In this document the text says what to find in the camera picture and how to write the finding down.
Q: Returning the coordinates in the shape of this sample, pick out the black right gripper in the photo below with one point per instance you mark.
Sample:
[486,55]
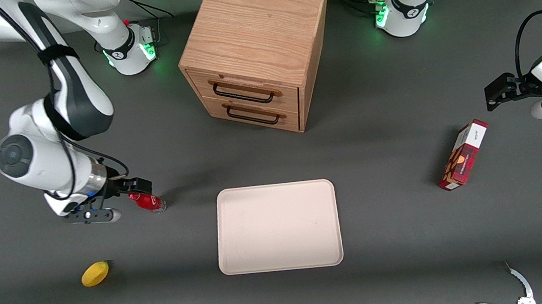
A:
[114,187]

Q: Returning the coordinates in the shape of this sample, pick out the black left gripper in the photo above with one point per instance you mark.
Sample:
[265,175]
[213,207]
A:
[521,84]

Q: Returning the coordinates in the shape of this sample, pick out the red coke bottle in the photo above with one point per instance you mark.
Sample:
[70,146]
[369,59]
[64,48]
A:
[150,202]

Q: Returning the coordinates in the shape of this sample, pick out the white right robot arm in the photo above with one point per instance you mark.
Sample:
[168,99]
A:
[81,97]

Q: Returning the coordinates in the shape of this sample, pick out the beige plastic tray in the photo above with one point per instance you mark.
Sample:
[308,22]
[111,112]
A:
[278,227]

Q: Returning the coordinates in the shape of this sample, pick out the red cracker box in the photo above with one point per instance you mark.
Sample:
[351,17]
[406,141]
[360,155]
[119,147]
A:
[463,155]

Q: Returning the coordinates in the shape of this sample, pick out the yellow lemon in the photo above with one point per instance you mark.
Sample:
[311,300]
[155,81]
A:
[94,274]

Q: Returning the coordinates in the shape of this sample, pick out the wooden two-drawer cabinet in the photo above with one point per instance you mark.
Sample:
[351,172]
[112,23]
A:
[258,36]

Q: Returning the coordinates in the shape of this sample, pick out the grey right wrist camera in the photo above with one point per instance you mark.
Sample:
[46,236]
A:
[94,216]

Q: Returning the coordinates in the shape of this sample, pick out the curved metal bracket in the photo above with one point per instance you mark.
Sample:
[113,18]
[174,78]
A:
[521,281]

